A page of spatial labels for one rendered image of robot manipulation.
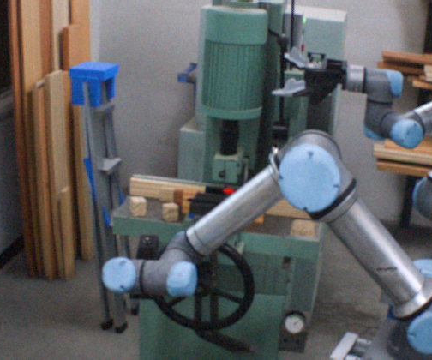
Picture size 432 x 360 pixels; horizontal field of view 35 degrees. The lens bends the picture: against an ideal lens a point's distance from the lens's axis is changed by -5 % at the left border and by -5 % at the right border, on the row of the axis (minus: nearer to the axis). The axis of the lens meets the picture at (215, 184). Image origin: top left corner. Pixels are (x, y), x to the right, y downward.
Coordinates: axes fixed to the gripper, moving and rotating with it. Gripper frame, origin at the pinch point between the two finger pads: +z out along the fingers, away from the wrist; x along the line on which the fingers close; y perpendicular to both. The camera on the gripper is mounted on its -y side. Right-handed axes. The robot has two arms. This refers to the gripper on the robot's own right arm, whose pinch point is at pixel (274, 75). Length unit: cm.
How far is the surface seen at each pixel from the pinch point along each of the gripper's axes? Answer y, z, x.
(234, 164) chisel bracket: -23.8, 9.6, 14.7
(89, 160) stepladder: -84, 77, -21
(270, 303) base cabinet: -47, -6, 46
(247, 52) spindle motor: 4.4, 7.9, -3.3
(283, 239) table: -30.4, -7.2, 33.6
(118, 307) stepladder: -136, 64, 18
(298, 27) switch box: -12.2, -3.7, -33.3
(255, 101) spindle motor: -8.9, 4.9, 2.9
